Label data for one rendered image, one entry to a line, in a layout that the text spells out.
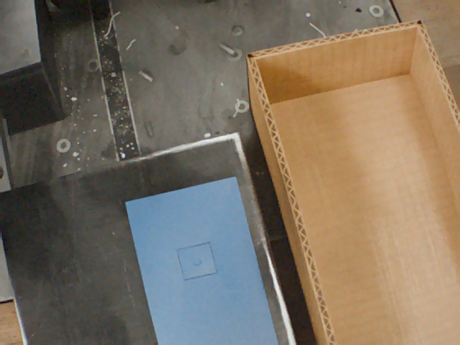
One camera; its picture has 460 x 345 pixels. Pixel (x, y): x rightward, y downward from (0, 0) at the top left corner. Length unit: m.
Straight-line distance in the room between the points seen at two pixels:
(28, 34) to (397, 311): 0.30
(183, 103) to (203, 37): 0.05
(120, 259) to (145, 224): 0.03
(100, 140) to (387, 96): 0.20
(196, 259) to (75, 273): 0.08
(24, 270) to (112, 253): 0.06
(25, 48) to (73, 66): 0.09
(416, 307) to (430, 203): 0.07
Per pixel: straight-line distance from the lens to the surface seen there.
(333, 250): 0.63
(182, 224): 0.62
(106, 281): 0.62
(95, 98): 0.69
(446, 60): 0.71
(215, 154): 0.64
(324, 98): 0.67
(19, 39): 0.63
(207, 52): 0.70
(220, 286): 0.60
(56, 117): 0.68
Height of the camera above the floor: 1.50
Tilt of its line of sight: 66 degrees down
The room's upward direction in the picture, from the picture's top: 8 degrees counter-clockwise
